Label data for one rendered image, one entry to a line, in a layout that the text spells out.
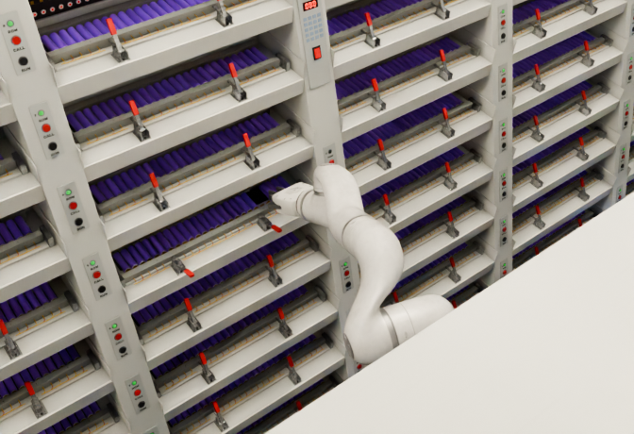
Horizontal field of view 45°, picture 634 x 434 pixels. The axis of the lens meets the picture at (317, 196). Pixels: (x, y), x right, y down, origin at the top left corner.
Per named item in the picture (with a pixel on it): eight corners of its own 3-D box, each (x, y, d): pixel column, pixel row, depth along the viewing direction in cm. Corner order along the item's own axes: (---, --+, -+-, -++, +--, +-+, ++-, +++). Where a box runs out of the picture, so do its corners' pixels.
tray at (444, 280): (492, 269, 279) (501, 244, 269) (366, 350, 251) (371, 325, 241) (453, 235, 290) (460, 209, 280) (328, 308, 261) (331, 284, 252)
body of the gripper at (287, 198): (324, 183, 193) (299, 176, 202) (291, 199, 188) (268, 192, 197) (330, 209, 195) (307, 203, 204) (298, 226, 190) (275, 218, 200)
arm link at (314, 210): (301, 188, 186) (302, 225, 188) (332, 196, 176) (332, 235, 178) (329, 184, 191) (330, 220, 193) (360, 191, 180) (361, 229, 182)
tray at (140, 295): (322, 216, 217) (324, 192, 211) (129, 315, 189) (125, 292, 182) (280, 175, 228) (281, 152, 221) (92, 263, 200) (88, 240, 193)
